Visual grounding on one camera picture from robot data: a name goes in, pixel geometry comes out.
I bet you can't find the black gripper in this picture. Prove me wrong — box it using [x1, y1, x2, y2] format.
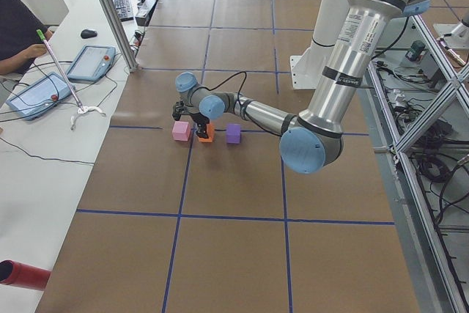
[172, 100, 207, 139]

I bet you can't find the orange foam cube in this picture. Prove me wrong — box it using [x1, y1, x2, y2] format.
[198, 123, 215, 143]

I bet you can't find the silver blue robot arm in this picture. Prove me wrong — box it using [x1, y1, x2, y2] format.
[172, 0, 430, 174]

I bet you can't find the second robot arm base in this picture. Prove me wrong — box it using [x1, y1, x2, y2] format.
[433, 12, 468, 49]

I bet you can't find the pink foam cube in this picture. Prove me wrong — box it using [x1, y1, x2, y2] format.
[171, 121, 191, 141]

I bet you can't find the purple foam cube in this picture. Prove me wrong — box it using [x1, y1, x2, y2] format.
[226, 123, 241, 144]

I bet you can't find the brown paper table cover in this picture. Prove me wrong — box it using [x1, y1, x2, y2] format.
[37, 0, 419, 312]

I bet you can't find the far teach pendant tablet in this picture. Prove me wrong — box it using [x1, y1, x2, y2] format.
[66, 45, 116, 83]

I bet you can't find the teach pendant tablet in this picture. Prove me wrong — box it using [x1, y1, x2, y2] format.
[6, 72, 71, 120]
[66, 45, 116, 83]

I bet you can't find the black computer mouse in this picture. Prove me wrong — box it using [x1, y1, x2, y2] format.
[81, 29, 97, 39]

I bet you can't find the black keyboard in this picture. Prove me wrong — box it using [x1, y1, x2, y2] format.
[112, 0, 133, 22]

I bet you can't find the near teach pendant tablet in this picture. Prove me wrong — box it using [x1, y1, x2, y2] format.
[6, 72, 71, 120]

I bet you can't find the reacher grabber stick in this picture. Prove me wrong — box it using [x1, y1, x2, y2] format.
[36, 29, 106, 130]

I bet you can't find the seated person dark shirt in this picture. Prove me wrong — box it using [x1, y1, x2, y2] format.
[1, 0, 53, 76]

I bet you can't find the red tube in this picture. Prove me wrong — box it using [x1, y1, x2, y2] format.
[1, 259, 51, 291]

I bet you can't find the green power box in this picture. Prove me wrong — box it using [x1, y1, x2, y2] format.
[405, 40, 426, 62]

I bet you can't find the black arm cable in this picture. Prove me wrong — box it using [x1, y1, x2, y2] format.
[208, 70, 248, 116]

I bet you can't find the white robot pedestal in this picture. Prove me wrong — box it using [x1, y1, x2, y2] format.
[290, 0, 350, 89]

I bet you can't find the aluminium frame post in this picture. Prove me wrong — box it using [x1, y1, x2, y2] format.
[99, 0, 139, 73]

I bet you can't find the aluminium truss frame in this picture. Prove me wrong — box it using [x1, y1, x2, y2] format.
[365, 7, 468, 312]

